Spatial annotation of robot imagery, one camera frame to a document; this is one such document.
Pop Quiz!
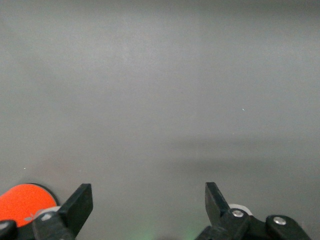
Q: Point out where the orange cylinder with grey lid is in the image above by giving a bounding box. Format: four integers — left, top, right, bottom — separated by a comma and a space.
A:
0, 183, 61, 228

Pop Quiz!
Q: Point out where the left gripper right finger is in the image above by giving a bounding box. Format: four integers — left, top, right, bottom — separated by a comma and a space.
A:
194, 181, 312, 240

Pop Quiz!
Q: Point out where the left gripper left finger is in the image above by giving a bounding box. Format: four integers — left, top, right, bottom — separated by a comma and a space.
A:
0, 183, 94, 240

